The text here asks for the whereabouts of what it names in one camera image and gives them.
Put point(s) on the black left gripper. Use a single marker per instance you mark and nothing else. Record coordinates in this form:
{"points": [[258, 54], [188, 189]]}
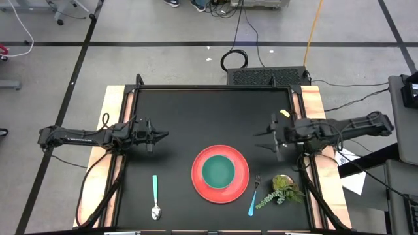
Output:
{"points": [[142, 134]]}

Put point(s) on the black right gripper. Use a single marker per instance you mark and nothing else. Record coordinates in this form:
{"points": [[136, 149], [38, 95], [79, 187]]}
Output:
{"points": [[285, 134]]}

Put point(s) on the teal green ribbed bowl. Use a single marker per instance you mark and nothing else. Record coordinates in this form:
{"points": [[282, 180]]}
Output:
{"points": [[218, 171]]}

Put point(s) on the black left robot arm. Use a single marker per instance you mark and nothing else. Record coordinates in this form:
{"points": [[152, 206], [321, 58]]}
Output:
{"points": [[72, 137]]}

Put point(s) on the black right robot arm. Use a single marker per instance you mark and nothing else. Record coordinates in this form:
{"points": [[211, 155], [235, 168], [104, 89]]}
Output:
{"points": [[356, 127]]}

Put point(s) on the yellow tape tag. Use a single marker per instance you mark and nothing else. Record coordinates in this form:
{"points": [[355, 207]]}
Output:
{"points": [[284, 113]]}

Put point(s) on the artificial green succulent plant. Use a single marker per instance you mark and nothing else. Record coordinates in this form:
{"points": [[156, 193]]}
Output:
{"points": [[282, 186]]}

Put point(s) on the round red plate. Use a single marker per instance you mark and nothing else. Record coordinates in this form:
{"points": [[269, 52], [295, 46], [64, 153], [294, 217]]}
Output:
{"points": [[241, 182]]}

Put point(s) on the black perforated computer case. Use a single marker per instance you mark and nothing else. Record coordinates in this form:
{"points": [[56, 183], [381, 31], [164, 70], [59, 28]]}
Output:
{"points": [[254, 76]]}

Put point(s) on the white paper sheet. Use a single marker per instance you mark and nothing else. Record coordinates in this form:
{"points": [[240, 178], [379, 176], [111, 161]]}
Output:
{"points": [[354, 184]]}

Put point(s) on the black cart base bar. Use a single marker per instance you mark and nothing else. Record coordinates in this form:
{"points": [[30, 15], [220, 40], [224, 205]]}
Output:
{"points": [[369, 158]]}

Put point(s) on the person's feet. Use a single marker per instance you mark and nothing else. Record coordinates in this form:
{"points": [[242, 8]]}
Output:
{"points": [[171, 2]]}

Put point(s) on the grey equipment cart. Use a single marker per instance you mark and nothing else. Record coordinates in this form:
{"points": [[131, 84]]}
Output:
{"points": [[401, 137]]}

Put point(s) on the grey equipment cabinet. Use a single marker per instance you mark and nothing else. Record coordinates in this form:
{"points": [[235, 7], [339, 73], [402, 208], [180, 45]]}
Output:
{"points": [[261, 3]]}

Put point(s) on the small black monitor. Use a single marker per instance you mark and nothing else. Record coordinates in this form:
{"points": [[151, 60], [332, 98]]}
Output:
{"points": [[409, 98]]}

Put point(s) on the small black object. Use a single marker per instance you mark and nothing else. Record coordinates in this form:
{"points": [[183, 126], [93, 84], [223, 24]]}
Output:
{"points": [[3, 132]]}

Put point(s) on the grey desk foot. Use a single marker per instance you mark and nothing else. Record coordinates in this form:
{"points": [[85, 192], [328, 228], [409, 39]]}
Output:
{"points": [[9, 85]]}

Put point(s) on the grey office chair base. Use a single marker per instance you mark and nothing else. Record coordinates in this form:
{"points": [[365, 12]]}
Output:
{"points": [[62, 8]]}

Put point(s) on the black keyboard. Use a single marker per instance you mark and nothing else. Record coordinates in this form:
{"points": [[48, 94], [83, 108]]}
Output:
{"points": [[412, 215]]}

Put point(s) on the red object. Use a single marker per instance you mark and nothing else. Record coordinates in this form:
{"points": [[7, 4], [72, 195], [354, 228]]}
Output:
{"points": [[3, 49]]}

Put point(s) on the black aluminium table frame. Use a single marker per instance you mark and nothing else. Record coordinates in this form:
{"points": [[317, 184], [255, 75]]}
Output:
{"points": [[212, 87]]}

